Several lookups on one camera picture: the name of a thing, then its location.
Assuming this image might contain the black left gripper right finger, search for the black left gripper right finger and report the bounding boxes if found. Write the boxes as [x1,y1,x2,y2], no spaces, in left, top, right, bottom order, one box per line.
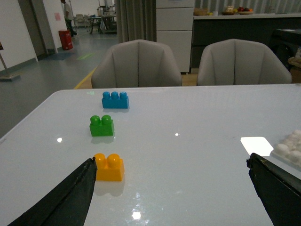
[246,153,301,226]

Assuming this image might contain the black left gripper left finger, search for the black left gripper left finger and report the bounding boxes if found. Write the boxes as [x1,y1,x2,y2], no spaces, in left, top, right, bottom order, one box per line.
[10,158,97,226]

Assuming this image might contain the yellow two-stud toy block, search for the yellow two-stud toy block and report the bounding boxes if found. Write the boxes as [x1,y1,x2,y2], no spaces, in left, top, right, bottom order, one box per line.
[94,153,125,182]

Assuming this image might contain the green two-stud toy block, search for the green two-stud toy block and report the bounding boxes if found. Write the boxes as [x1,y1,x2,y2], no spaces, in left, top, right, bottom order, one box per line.
[89,115,114,137]

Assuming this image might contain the blue three-stud toy block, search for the blue three-stud toy block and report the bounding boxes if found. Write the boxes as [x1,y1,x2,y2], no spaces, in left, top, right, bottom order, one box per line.
[102,91,129,109]

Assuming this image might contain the right grey armchair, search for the right grey armchair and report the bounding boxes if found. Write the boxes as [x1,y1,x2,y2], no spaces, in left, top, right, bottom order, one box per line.
[197,39,292,86]

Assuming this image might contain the grey armchair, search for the grey armchair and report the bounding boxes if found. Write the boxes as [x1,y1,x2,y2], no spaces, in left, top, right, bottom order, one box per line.
[197,39,292,86]
[91,40,182,89]

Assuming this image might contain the left grey armchair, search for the left grey armchair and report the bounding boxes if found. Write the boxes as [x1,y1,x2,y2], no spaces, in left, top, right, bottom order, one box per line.
[91,40,182,89]

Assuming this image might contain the red bin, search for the red bin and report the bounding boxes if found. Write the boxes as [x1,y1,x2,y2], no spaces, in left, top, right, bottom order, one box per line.
[58,30,73,50]

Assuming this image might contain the dark grey counter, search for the dark grey counter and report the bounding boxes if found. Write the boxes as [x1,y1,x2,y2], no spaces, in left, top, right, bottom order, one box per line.
[190,13,301,68]

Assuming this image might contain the fruit bowl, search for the fruit bowl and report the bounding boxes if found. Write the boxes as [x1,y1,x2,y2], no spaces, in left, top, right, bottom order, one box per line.
[237,7,253,15]

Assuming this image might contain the background work table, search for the background work table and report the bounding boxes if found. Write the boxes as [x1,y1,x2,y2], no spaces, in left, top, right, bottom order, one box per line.
[88,15,117,34]

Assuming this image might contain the person in white shirt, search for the person in white shirt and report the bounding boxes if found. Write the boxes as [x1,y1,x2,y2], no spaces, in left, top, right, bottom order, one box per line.
[60,0,77,37]

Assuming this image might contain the wicker basket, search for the wicker basket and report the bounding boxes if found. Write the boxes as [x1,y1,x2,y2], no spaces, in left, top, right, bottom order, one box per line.
[193,8,208,16]

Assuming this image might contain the grey curtain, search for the grey curtain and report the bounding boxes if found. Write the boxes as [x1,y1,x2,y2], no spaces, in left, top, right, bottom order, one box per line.
[115,0,157,43]

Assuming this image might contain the white drawer cabinet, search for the white drawer cabinet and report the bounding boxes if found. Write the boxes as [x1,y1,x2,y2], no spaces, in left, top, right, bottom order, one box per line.
[156,0,195,73]

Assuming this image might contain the white studded base plate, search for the white studded base plate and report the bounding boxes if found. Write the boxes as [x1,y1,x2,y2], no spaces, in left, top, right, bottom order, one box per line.
[271,129,301,171]

